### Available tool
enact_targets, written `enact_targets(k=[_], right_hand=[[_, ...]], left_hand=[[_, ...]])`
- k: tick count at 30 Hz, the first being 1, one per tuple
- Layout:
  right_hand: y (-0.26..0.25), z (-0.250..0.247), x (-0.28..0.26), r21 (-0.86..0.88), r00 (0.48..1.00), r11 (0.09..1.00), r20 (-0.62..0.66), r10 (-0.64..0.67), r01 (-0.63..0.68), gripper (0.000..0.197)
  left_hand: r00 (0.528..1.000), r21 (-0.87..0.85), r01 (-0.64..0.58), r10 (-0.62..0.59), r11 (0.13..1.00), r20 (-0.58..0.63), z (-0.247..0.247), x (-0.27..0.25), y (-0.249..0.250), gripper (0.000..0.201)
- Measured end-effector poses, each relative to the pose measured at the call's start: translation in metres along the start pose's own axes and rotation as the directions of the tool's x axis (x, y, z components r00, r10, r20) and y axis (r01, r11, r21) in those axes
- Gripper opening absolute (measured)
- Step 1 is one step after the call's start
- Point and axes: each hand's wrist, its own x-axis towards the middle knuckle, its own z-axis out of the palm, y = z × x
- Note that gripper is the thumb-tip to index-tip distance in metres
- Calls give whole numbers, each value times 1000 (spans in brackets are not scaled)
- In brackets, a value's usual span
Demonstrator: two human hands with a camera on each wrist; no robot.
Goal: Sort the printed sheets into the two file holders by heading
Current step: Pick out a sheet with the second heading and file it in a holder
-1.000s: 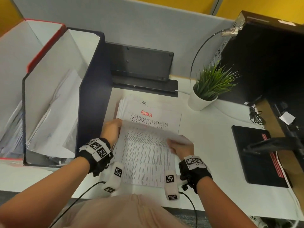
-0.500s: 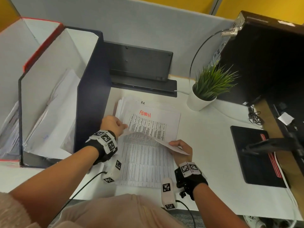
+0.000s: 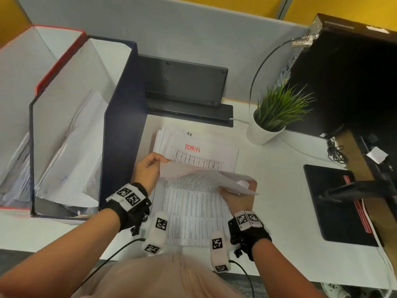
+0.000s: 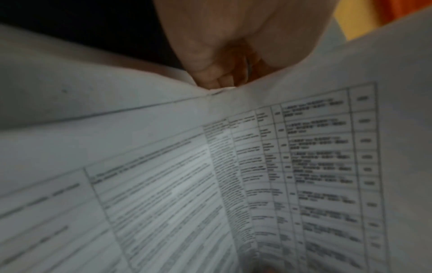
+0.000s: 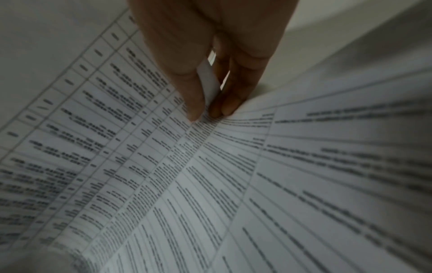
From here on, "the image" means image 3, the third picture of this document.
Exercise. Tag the person's right hand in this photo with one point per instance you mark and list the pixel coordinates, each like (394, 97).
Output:
(240, 202)

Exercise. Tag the person's left hand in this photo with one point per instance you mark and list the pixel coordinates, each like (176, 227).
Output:
(145, 173)

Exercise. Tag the person's left thumb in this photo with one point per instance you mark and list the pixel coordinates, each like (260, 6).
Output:
(161, 158)

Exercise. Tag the person's right thumb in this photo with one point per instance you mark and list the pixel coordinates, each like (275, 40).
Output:
(227, 191)

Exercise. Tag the white printed paper sheet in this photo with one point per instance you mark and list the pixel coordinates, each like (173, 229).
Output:
(204, 178)

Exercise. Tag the person's right forearm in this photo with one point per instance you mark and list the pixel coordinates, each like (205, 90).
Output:
(283, 270)

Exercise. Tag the person's left forearm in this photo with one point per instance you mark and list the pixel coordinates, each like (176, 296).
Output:
(59, 260)

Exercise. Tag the white printed table sheet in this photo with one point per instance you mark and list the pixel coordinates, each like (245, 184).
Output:
(192, 211)

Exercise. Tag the paper stack with red writing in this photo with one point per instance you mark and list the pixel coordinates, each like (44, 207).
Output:
(201, 148)

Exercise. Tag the navy blue file box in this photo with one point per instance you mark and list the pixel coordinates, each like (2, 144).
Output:
(124, 127)

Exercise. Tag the black desk tray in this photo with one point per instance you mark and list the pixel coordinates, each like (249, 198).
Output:
(192, 113)

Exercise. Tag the white plant pot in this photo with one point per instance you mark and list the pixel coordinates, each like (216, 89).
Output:
(262, 133)

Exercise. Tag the white papers in navy box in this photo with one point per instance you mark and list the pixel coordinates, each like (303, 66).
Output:
(77, 158)

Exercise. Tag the green artificial plant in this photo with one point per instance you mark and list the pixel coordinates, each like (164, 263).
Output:
(280, 105)

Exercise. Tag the person's beige shirt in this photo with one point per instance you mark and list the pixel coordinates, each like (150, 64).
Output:
(161, 277)

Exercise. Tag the black mouse pad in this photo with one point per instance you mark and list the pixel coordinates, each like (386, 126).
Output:
(335, 207)

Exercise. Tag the white papers in red box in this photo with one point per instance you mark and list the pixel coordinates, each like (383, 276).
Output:
(17, 173)

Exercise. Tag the person's white patterned shoe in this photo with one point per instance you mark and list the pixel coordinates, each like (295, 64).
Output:
(336, 290)

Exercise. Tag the white paper tag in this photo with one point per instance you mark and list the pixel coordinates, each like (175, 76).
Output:
(377, 154)

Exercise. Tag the red edged file box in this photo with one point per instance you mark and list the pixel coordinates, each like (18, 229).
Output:
(18, 89)

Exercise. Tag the black monitor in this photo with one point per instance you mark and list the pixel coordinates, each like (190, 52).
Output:
(347, 80)

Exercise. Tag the white right wrist camera pod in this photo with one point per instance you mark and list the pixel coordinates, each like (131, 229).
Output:
(218, 251)

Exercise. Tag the white wrist camera pod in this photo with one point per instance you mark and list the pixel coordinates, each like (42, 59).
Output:
(158, 229)
(218, 251)

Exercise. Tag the white left wrist camera pod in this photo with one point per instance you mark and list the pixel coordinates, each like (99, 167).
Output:
(158, 229)

